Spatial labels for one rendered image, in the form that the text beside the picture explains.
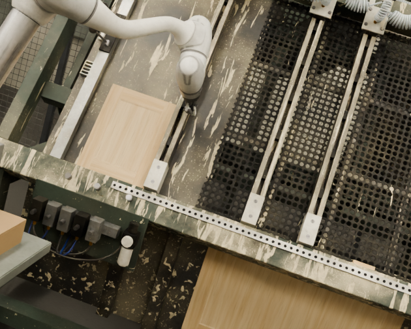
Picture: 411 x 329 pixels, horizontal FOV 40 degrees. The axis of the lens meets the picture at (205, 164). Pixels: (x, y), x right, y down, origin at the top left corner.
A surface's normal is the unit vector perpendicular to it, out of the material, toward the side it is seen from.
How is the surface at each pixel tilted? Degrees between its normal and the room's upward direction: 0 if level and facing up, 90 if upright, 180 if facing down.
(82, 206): 90
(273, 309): 90
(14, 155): 59
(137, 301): 90
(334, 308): 90
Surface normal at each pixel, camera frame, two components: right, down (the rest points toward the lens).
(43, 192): -0.17, 0.19
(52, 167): 0.00, -0.31
